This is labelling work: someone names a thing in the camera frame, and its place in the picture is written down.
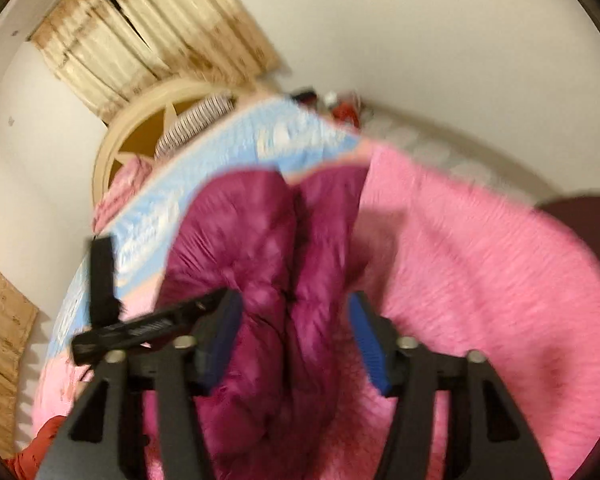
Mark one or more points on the striped pillow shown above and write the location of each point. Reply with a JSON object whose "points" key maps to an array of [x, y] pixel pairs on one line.
{"points": [[195, 120]]}

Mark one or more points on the dark maroon cloth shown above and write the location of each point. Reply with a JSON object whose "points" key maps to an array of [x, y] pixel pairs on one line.
{"points": [[585, 225]]}

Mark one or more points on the pink folded quilt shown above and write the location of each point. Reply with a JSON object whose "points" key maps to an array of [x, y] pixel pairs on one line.
{"points": [[125, 180]]}

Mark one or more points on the magenta down jacket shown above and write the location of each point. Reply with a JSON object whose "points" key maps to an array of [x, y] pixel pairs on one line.
{"points": [[260, 240]]}

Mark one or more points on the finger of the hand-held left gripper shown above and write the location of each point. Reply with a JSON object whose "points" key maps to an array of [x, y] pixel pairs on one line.
{"points": [[140, 330], [103, 280]]}

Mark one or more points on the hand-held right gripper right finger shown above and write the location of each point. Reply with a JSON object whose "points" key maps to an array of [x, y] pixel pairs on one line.
{"points": [[367, 335]]}

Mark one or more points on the blue and pink printed bedspread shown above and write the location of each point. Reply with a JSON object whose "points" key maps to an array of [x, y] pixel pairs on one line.
{"points": [[480, 270]]}

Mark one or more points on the beige patterned curtain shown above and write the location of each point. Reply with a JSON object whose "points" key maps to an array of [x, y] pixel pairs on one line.
{"points": [[145, 25], [0, 350]]}

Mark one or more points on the small red object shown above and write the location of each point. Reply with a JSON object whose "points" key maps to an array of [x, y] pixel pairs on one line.
{"points": [[345, 109]]}

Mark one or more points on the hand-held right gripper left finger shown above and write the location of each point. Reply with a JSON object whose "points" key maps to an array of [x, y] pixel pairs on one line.
{"points": [[225, 332]]}

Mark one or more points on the cream wooden headboard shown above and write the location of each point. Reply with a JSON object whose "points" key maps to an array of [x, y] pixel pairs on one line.
{"points": [[130, 125]]}

